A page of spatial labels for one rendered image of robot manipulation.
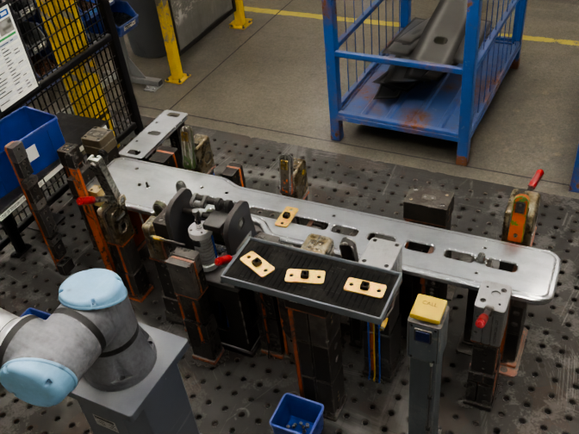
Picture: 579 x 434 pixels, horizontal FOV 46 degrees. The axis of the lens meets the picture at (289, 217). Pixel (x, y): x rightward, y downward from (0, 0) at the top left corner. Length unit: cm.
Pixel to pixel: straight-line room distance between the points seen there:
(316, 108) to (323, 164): 176
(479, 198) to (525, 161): 145
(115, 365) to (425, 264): 78
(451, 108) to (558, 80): 93
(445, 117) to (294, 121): 94
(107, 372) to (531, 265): 101
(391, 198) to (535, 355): 77
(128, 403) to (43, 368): 23
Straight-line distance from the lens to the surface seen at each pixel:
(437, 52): 379
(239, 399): 185
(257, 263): 149
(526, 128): 411
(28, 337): 127
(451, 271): 170
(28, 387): 127
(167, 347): 147
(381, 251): 158
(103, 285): 130
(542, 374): 191
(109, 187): 192
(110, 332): 131
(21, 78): 243
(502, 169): 376
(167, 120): 240
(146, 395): 140
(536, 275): 172
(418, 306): 139
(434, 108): 395
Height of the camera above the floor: 218
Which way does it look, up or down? 39 degrees down
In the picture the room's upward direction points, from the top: 7 degrees counter-clockwise
